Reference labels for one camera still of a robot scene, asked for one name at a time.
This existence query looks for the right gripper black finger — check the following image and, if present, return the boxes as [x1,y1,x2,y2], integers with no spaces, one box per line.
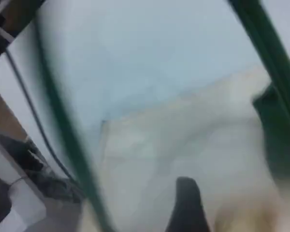
[165,176,211,232]

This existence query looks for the thin black cable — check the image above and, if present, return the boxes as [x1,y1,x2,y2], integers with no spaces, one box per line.
[4,48,73,179]

